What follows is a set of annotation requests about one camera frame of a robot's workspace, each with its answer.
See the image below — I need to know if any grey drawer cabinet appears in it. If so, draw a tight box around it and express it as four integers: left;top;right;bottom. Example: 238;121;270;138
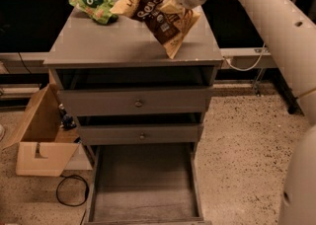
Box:
43;0;225;153

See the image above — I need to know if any grey middle drawer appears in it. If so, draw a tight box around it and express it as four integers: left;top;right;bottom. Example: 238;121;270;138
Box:
78;112;203;145

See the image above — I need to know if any white cable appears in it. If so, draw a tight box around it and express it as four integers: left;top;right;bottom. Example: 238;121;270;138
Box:
223;42;267;73

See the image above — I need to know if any grey bottom drawer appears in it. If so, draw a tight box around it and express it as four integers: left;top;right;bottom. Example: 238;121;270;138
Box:
83;143;211;225

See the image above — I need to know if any brass top drawer knob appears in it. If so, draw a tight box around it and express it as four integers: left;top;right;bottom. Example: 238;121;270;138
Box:
134;100;143;108

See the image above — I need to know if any grey top drawer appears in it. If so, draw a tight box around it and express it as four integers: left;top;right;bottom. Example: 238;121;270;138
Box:
58;66;212;116

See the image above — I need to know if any grey drawer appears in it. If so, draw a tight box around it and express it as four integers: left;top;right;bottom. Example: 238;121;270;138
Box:
58;66;212;116
78;112;203;145
83;143;211;225

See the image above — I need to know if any black cable loop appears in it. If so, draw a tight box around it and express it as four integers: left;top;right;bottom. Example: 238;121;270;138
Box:
55;174;91;208

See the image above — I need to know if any brown chip bag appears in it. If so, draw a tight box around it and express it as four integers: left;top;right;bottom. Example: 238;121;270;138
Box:
111;0;200;59

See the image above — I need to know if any green chip bag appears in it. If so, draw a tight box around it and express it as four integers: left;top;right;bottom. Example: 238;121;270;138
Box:
68;0;119;25

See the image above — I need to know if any cardboard box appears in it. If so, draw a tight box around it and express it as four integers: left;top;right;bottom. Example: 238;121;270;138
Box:
3;83;82;178

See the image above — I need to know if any blue bottle in box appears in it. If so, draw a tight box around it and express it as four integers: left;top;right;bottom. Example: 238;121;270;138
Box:
58;104;76;130

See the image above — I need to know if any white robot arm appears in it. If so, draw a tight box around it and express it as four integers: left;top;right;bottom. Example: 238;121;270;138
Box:
164;0;316;225

